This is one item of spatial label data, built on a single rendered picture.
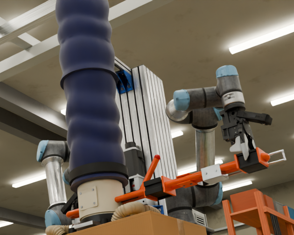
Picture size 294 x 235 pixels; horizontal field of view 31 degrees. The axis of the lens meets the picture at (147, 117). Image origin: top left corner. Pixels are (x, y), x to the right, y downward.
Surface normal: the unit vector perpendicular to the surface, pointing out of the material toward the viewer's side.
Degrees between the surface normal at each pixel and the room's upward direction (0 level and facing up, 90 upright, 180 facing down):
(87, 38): 74
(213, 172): 90
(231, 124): 90
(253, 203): 90
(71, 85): 102
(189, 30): 180
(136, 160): 90
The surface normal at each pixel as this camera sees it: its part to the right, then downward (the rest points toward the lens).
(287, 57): 0.14, 0.90
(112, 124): 0.60, -0.66
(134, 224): -0.51, -0.29
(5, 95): 0.88, -0.30
